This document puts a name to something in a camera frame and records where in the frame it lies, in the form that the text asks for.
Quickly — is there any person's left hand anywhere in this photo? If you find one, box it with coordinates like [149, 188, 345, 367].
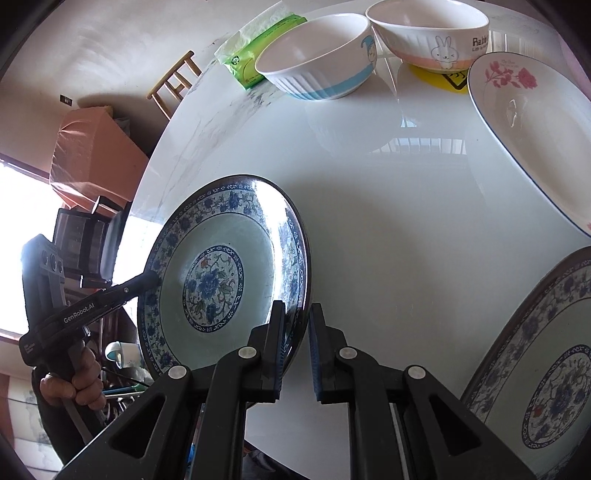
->
[40, 347, 106, 411]

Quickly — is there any large blue floral plate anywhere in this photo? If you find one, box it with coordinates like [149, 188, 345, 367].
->
[462, 247, 590, 479]

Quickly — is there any small blue floral plate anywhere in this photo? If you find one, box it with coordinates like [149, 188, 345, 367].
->
[137, 175, 311, 378]

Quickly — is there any yellow round warning sticker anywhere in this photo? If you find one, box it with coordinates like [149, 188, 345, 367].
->
[409, 65, 468, 94]

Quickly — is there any black mesh chair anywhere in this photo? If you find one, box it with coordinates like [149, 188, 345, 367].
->
[52, 195, 131, 289]

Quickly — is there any green tissue pack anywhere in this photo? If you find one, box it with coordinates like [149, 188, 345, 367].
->
[214, 1, 308, 89]

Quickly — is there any light wooden chair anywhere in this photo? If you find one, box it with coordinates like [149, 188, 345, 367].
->
[146, 50, 202, 120]

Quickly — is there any white bowl blue band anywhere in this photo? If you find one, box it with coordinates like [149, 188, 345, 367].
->
[254, 13, 378, 101]

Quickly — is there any pink covered cabinet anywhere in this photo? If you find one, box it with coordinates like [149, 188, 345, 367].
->
[49, 106, 148, 211]

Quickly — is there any white rabbit bowl pink band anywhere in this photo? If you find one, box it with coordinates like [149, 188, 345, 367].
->
[366, 0, 490, 73]

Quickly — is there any white plate with pink rose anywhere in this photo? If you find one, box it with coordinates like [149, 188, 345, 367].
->
[467, 52, 590, 235]

